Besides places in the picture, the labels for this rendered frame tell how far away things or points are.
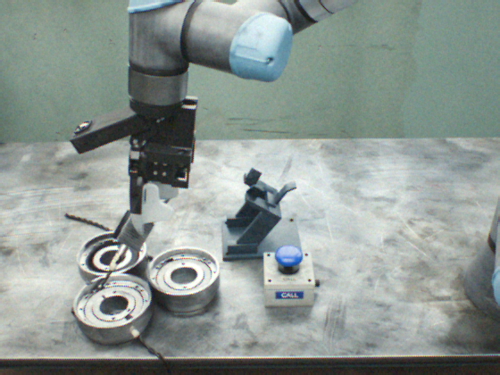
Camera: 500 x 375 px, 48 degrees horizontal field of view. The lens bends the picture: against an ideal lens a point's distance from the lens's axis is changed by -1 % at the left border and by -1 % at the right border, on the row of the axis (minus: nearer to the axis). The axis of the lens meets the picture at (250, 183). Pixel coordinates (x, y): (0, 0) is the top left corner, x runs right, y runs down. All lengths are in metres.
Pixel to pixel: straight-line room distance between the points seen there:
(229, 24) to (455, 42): 1.92
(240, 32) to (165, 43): 0.09
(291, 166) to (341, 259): 0.29
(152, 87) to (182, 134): 0.08
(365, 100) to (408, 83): 0.19
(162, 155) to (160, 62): 0.13
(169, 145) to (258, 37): 0.21
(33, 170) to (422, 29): 1.69
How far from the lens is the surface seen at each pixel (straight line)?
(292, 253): 0.81
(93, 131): 0.77
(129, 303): 0.82
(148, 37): 0.68
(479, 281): 0.88
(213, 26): 0.65
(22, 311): 0.90
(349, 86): 2.47
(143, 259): 0.88
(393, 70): 2.48
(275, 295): 0.82
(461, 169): 1.21
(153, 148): 0.76
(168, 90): 0.71
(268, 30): 0.63
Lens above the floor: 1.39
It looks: 33 degrees down
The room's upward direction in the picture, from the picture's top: 1 degrees counter-clockwise
